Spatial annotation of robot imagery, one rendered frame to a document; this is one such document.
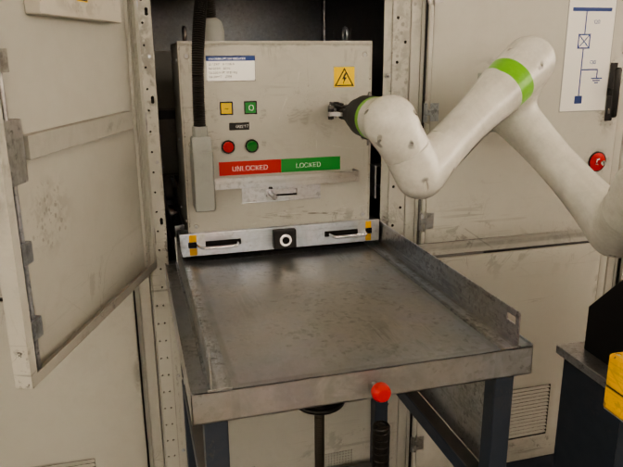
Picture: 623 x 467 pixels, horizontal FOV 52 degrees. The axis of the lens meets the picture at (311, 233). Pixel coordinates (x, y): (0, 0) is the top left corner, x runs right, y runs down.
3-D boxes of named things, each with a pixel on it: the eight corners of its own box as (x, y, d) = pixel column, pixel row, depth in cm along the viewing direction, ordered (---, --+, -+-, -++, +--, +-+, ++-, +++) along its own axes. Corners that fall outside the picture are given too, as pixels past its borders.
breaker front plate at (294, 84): (369, 224, 176) (372, 43, 163) (190, 239, 163) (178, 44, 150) (367, 223, 177) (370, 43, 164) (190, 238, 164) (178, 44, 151)
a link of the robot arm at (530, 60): (553, 81, 158) (512, 56, 162) (573, 42, 147) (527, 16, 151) (514, 123, 151) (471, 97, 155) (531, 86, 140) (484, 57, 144)
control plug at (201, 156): (216, 211, 153) (212, 137, 148) (196, 212, 152) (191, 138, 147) (211, 204, 160) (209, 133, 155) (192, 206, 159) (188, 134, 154)
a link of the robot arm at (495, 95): (471, 72, 149) (509, 63, 140) (492, 115, 154) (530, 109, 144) (374, 167, 135) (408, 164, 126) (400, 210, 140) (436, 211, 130)
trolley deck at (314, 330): (530, 373, 119) (534, 344, 117) (192, 426, 103) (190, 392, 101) (390, 263, 182) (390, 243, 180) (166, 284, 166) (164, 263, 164)
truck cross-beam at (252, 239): (378, 240, 177) (379, 219, 176) (180, 258, 164) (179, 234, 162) (372, 235, 182) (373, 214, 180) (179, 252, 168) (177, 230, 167)
